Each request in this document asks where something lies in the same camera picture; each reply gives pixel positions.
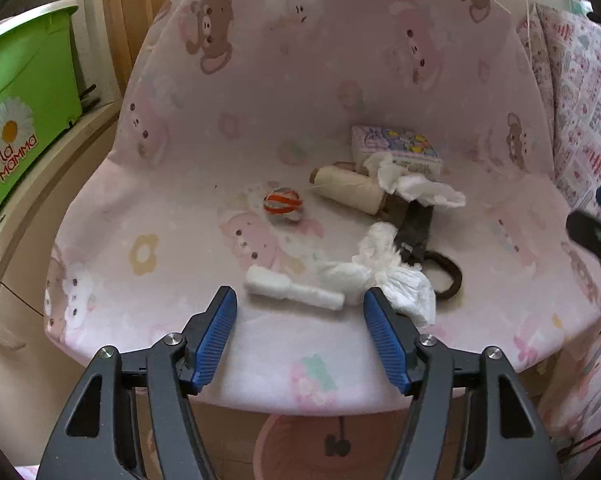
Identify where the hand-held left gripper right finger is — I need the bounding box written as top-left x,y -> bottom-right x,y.
363,287 -> 564,480

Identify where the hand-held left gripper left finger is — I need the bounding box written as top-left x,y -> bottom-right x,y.
36,286 -> 238,480

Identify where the white twisted tissue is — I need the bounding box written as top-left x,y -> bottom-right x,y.
321,222 -> 438,329

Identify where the white cotton roll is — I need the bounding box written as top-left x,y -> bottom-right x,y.
244,265 -> 346,314

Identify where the dark brown hair tie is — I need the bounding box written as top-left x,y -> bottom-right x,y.
415,251 -> 464,302

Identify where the pink plastic bin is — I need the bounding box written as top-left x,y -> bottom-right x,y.
253,412 -> 412,480

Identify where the orange white striped ball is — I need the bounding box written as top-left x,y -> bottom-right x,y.
263,187 -> 305,224

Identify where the cream thread spool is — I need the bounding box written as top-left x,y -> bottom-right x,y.
309,162 -> 389,218

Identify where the strawberry print blanket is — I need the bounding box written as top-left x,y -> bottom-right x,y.
517,2 -> 601,211

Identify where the pink patterned bedding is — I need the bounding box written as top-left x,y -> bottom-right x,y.
535,327 -> 601,467

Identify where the printed pocket tissue pack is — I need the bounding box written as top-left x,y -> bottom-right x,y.
351,125 -> 444,181

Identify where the pink animal print cloth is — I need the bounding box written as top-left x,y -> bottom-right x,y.
44,0 -> 601,417

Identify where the small black object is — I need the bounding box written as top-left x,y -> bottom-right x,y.
79,84 -> 102,113

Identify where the green plastic storage box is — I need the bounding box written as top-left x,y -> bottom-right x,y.
0,0 -> 84,233

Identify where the wooden door panel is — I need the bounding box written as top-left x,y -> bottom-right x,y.
103,0 -> 181,96

